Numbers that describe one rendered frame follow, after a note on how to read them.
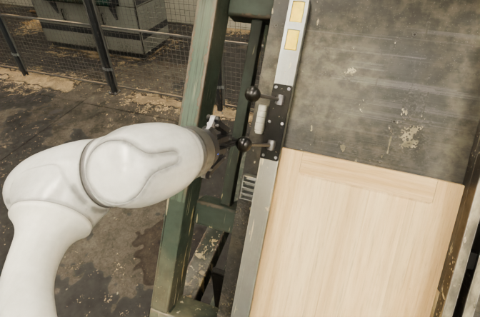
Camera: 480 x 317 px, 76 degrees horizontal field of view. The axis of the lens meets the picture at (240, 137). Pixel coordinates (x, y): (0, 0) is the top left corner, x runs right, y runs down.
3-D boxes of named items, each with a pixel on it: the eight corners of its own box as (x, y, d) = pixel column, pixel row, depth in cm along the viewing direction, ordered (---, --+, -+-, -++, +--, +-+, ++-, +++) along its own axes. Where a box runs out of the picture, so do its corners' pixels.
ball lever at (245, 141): (267, 150, 83) (231, 150, 73) (269, 136, 82) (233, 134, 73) (278, 153, 80) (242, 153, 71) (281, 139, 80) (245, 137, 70)
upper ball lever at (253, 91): (275, 106, 81) (239, 100, 72) (278, 92, 81) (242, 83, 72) (286, 108, 79) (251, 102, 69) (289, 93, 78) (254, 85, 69)
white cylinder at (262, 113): (260, 104, 86) (255, 132, 87) (258, 103, 83) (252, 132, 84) (270, 106, 85) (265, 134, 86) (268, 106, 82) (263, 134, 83)
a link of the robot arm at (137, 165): (199, 113, 46) (126, 133, 50) (138, 112, 31) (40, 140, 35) (216, 183, 46) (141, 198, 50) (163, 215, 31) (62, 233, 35)
